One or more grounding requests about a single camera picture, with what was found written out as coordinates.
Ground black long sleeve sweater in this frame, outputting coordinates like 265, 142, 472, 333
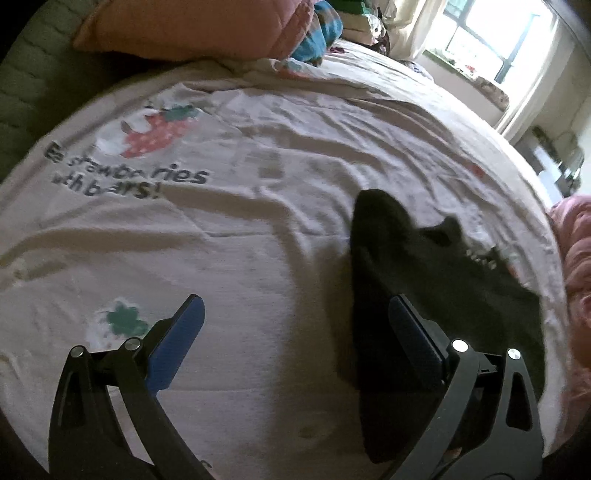
349, 189, 546, 463

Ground stack of folded clothes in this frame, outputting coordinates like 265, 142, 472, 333
329, 0, 390, 55

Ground pink rumpled blanket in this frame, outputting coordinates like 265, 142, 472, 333
546, 194, 591, 416

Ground white side desk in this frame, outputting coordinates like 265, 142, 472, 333
515, 126, 585, 204

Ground strawberry print bed quilt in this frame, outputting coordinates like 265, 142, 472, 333
1, 42, 571, 479

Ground items on window sill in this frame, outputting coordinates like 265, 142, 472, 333
444, 56, 510, 111

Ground grey quilted headboard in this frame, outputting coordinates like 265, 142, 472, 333
0, 0, 112, 181

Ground white curtain right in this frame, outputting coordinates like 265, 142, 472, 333
495, 17, 575, 143

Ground cream curtain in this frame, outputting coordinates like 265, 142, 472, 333
387, 0, 447, 60

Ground blue striped folded cloth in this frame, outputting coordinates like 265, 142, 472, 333
290, 1, 344, 66

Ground pink quilted pillow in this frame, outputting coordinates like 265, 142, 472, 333
73, 0, 315, 62

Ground window with dark frame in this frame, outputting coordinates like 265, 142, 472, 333
433, 1, 555, 88

